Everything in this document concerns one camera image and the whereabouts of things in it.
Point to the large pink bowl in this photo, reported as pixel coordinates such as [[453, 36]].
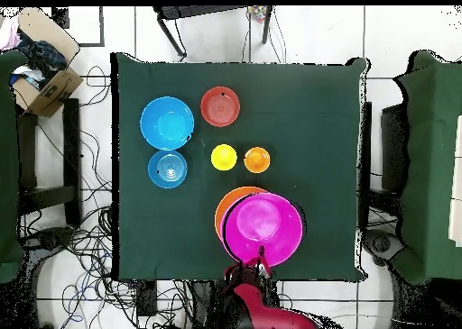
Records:
[[267, 224]]

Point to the orange cup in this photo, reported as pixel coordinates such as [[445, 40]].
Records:
[[257, 160]]

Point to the small red bowl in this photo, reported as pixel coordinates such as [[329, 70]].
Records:
[[220, 107]]

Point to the colourful small item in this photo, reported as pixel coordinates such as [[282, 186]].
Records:
[[258, 13]]

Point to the dark green table cloth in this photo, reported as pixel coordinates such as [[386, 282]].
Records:
[[223, 76]]

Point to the large orange bowl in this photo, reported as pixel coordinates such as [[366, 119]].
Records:
[[227, 202]]

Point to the yellow cup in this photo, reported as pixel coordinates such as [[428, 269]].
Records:
[[224, 157]]

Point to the thin black square frame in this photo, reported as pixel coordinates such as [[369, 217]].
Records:
[[101, 26]]

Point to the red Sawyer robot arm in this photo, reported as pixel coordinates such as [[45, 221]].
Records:
[[267, 311]]

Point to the black power box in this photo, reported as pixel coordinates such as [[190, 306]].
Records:
[[146, 298]]

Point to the large blue bowl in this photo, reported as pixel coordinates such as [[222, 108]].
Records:
[[166, 123]]

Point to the small teal blue bowl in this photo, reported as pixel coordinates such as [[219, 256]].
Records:
[[167, 169]]

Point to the green covered table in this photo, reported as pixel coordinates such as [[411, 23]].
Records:
[[7, 163], [429, 163]]

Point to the dark blue cloth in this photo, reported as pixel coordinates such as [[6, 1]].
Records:
[[43, 56]]

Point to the black bench frame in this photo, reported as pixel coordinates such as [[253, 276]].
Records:
[[72, 156]]

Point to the pink cloth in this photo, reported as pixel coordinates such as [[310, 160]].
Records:
[[9, 35]]

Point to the cardboard box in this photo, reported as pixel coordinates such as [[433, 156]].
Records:
[[54, 91]]

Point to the black stool frame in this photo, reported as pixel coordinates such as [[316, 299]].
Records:
[[202, 11]]

